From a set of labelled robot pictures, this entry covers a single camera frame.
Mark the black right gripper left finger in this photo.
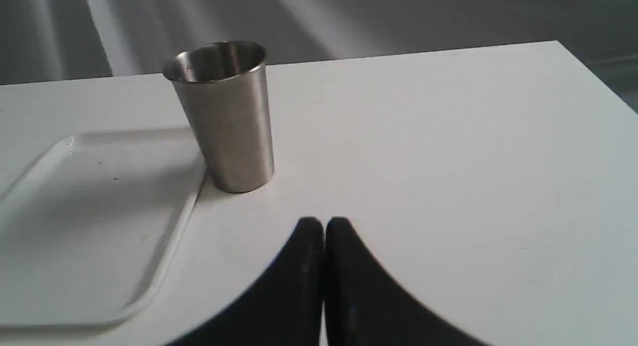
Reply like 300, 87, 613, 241
171, 217, 324, 346

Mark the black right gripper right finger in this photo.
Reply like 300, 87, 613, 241
325, 217, 481, 346

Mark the stainless steel cup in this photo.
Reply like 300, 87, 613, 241
162, 41, 274, 193

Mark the white plastic tray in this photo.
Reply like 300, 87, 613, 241
0, 127, 205, 330

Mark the grey fabric backdrop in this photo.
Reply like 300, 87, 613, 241
0, 0, 638, 109

